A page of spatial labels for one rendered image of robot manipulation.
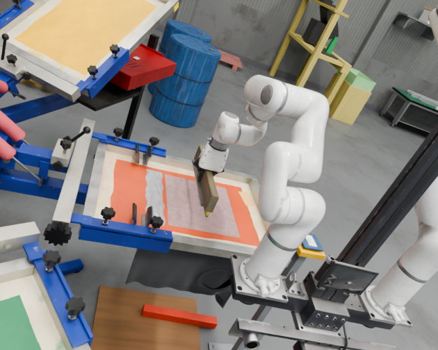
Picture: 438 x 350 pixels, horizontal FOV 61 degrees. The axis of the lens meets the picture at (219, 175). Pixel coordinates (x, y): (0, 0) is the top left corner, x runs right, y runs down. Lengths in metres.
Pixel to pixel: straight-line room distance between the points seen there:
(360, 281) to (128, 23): 1.64
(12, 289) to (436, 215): 1.14
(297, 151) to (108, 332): 1.60
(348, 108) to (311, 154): 6.82
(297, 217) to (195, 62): 3.38
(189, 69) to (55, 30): 2.28
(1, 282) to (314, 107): 0.93
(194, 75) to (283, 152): 3.37
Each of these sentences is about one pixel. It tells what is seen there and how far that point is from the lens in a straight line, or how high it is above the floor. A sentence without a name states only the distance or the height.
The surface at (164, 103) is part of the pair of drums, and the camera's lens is 4.38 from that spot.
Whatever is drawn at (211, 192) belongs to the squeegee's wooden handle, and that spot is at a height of 1.14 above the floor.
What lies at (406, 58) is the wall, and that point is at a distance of 10.12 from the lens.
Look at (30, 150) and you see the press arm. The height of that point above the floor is 1.04.
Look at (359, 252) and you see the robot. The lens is 1.10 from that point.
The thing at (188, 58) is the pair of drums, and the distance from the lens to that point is 4.18.
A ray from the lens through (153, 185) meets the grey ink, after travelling 1.60.
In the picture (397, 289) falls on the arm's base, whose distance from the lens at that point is 1.29.
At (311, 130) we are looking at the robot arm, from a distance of 0.97.
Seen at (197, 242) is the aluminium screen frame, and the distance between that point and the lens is 1.36.
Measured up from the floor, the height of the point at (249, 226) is 0.96.
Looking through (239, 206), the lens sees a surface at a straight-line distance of 1.71.
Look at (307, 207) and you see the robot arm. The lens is 0.94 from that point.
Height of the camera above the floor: 1.86
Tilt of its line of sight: 29 degrees down
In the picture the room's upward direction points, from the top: 24 degrees clockwise
